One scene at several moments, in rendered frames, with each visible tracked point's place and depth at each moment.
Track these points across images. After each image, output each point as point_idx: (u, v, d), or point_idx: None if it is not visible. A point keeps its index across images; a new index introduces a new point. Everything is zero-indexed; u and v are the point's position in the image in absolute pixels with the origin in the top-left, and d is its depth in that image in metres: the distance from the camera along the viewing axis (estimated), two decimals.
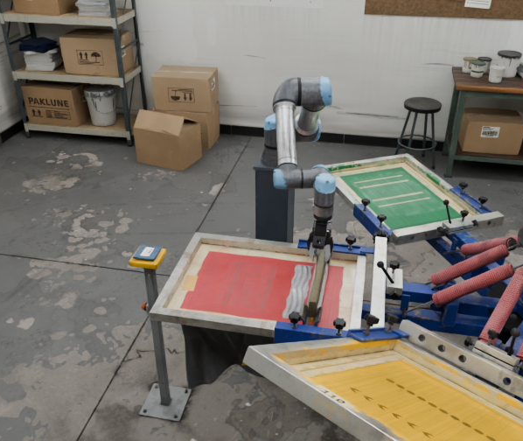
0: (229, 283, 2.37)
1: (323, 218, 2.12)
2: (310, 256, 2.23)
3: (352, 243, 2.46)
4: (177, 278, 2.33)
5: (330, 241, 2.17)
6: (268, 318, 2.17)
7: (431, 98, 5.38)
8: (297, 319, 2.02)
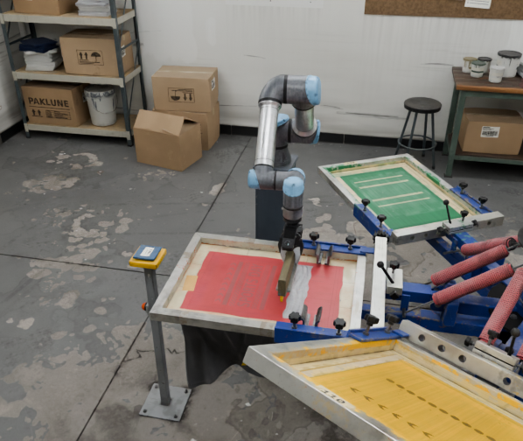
0: (229, 283, 2.37)
1: (291, 220, 2.15)
2: (282, 258, 2.26)
3: (352, 243, 2.46)
4: (177, 278, 2.33)
5: (300, 244, 2.20)
6: (268, 318, 2.17)
7: (431, 98, 5.38)
8: (297, 319, 2.02)
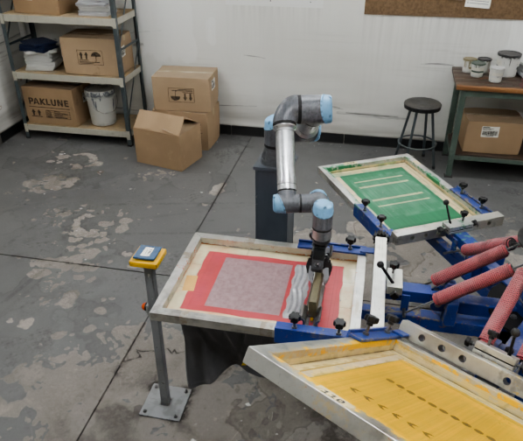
0: None
1: (321, 242, 2.17)
2: (309, 279, 2.28)
3: (352, 243, 2.46)
4: (177, 278, 2.33)
5: (328, 264, 2.22)
6: (268, 318, 2.17)
7: (431, 98, 5.38)
8: (297, 319, 2.02)
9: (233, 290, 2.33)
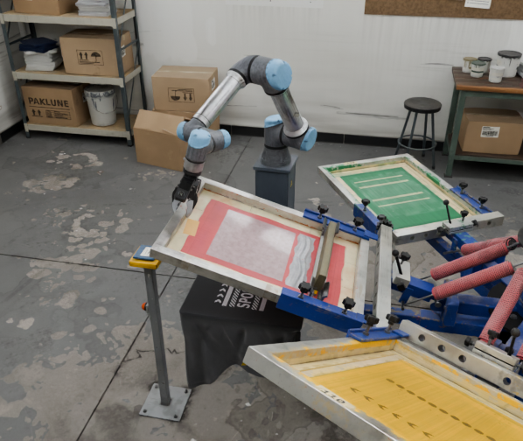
0: None
1: (191, 172, 2.13)
2: (173, 208, 2.25)
3: (359, 225, 2.41)
4: (180, 220, 2.18)
5: (194, 198, 2.19)
6: (270, 282, 2.08)
7: (431, 98, 5.38)
8: (308, 290, 1.94)
9: (236, 245, 2.21)
